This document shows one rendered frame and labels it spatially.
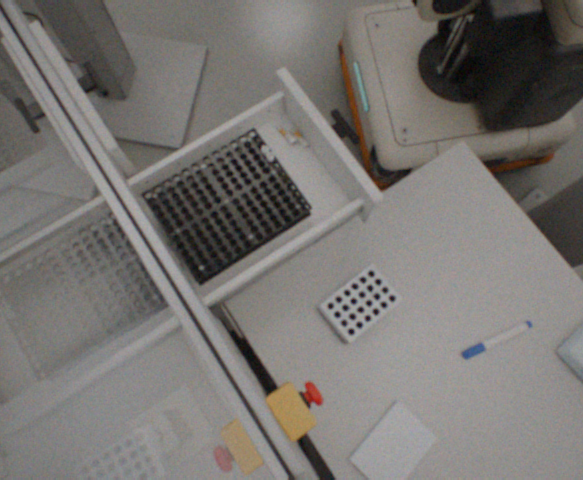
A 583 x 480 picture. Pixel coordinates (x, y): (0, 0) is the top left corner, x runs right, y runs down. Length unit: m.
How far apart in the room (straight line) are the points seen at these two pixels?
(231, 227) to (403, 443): 0.46
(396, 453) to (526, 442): 0.23
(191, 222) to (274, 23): 1.47
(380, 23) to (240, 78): 0.57
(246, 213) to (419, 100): 0.98
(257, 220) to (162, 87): 1.27
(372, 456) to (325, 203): 0.44
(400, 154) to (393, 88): 0.23
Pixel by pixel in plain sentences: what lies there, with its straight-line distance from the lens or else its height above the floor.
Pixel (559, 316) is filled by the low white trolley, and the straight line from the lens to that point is 1.00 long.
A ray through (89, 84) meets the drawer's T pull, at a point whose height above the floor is 0.91.
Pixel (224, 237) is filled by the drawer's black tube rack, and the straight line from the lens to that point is 0.76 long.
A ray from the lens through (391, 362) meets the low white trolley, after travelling 0.88.
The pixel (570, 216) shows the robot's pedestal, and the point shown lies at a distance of 1.54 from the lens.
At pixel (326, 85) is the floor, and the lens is 1.97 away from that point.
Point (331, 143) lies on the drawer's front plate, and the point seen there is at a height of 0.93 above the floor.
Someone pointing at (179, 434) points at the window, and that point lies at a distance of 0.27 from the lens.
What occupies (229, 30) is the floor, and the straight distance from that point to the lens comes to 2.13.
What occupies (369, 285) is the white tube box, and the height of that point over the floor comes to 0.79.
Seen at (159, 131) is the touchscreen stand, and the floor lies 0.03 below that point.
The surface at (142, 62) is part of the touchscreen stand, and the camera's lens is 2.05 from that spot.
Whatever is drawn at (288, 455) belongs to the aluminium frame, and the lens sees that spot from 0.64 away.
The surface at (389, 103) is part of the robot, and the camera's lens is 1.62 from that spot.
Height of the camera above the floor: 1.62
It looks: 75 degrees down
